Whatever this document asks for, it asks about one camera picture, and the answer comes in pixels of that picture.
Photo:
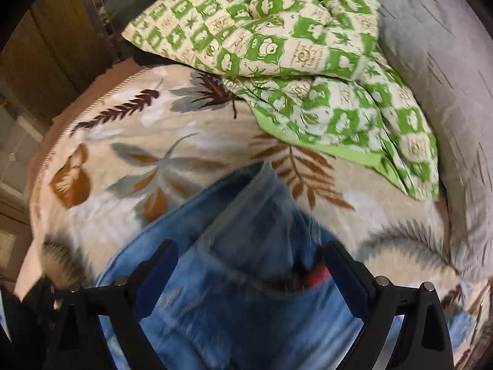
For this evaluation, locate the person's dark clothed leg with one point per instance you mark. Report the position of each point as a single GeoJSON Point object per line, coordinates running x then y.
{"type": "Point", "coordinates": [23, 327]}

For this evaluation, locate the green checked quilt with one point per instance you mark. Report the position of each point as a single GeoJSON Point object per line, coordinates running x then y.
{"type": "Point", "coordinates": [292, 46]}

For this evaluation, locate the pink bed sheet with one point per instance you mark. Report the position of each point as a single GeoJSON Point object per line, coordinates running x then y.
{"type": "Point", "coordinates": [96, 83]}

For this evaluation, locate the beige leaf-print blanket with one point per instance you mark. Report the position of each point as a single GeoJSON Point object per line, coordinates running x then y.
{"type": "Point", "coordinates": [154, 123]}

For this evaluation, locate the brown wooden wardrobe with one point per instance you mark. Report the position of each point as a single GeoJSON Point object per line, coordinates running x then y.
{"type": "Point", "coordinates": [50, 46]}

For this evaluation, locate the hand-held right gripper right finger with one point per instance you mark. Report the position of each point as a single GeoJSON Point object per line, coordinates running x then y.
{"type": "Point", "coordinates": [349, 290]}

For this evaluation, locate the blue denim pants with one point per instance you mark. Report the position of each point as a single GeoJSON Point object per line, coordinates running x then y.
{"type": "Point", "coordinates": [250, 239]}

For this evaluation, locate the grey pillow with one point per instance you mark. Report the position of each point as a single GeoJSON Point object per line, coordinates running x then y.
{"type": "Point", "coordinates": [443, 65]}

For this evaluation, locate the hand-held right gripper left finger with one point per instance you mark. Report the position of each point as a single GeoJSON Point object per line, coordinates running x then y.
{"type": "Point", "coordinates": [151, 296]}

